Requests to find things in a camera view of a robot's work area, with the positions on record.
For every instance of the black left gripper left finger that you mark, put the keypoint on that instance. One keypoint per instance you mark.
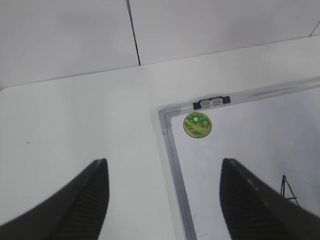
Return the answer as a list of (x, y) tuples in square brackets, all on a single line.
[(76, 212)]

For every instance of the white whiteboard with metal frame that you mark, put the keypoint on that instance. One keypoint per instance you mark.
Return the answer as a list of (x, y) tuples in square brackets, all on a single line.
[(274, 131)]

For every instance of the black hanging clip on frame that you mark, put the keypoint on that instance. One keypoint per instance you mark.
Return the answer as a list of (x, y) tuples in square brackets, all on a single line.
[(211, 102)]

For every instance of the round green magnet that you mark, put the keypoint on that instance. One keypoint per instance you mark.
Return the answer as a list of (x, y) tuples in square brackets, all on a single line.
[(197, 125)]

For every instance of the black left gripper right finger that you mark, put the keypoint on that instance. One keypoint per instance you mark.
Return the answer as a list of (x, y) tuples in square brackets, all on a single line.
[(254, 211)]

